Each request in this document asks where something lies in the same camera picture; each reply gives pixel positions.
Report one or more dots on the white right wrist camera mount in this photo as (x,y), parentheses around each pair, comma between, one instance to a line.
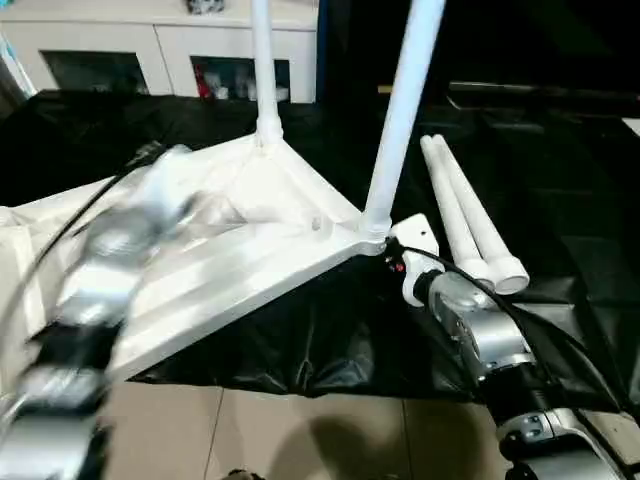
(417,235)

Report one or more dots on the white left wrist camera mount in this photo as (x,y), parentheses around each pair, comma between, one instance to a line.
(167,170)

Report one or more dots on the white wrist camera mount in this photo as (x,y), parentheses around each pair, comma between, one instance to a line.
(167,170)
(417,235)

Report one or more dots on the white plastic table leg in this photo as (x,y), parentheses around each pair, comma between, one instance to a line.
(265,75)
(480,215)
(400,125)
(450,200)

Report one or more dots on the small beige block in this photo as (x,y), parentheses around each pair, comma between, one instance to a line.
(386,89)

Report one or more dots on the black plastic mat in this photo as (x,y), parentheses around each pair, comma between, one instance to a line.
(550,200)

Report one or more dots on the grey curtain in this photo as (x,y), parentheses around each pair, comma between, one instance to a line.
(12,70)

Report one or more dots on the clear bag of dark parts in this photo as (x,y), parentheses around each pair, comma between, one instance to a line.
(206,5)

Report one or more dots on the white cabinet with glass doors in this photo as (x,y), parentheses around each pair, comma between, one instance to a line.
(150,45)

